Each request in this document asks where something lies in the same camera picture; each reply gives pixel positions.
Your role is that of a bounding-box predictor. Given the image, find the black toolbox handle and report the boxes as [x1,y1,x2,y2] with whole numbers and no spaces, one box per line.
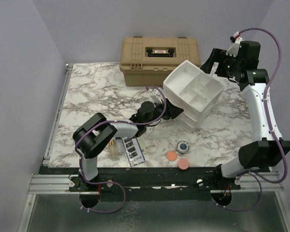
[146,48,175,58]

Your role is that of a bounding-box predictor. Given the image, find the pink round makeup sponge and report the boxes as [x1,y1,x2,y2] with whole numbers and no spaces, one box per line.
[177,158,189,170]

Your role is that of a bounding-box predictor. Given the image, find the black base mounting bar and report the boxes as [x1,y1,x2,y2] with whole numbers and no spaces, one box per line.
[38,164,257,201]

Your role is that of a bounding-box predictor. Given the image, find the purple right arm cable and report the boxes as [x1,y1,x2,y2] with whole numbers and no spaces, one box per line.
[211,28,290,211]

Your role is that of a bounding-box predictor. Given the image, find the orange round makeup sponge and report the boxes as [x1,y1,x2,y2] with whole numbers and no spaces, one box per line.
[166,151,177,161]

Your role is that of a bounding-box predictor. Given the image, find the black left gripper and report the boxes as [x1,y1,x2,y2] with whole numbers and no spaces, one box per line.
[145,98,183,127]

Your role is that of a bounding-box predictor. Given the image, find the white plastic drawer organizer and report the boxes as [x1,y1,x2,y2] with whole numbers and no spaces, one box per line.
[163,60,224,133]

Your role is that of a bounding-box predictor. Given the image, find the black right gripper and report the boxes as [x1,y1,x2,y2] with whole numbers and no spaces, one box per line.
[200,47,242,78]

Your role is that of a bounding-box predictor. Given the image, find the tan plastic toolbox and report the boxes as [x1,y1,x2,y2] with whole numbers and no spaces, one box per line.
[119,36,201,87]

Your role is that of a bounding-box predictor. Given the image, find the gold cap lotion bottle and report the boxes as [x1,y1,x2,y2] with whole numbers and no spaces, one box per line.
[108,140,118,160]

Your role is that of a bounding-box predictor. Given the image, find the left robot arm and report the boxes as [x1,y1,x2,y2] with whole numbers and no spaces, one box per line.
[72,99,184,191]

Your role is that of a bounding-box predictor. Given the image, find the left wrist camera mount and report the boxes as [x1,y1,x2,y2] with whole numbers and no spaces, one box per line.
[150,89,164,103]

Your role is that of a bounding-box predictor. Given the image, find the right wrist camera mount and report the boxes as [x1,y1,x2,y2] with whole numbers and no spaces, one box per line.
[226,32,244,57]

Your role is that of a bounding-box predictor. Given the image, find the right aluminium extrusion rail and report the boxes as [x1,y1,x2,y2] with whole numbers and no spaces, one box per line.
[205,174,284,194]

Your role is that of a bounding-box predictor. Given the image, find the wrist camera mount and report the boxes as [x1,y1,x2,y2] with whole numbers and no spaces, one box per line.
[226,32,244,57]
[150,89,164,103]

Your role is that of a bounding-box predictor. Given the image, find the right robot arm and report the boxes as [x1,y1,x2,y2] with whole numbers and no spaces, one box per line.
[201,41,290,189]

